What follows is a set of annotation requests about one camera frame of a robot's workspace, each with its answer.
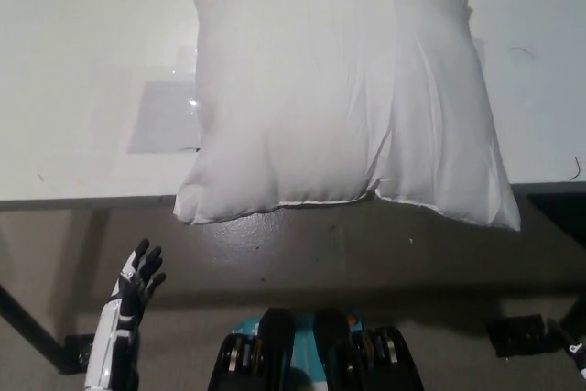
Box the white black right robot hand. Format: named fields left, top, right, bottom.
left=547, top=317, right=586, bottom=381

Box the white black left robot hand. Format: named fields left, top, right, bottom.
left=84, top=238, right=167, bottom=391

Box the white square pillow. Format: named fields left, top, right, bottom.
left=172, top=0, right=522, bottom=232

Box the black table foot plate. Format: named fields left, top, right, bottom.
left=485, top=314, right=548, bottom=358
left=63, top=332, right=98, bottom=375

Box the black diagonal table leg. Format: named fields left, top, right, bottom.
left=0, top=280, right=68, bottom=372

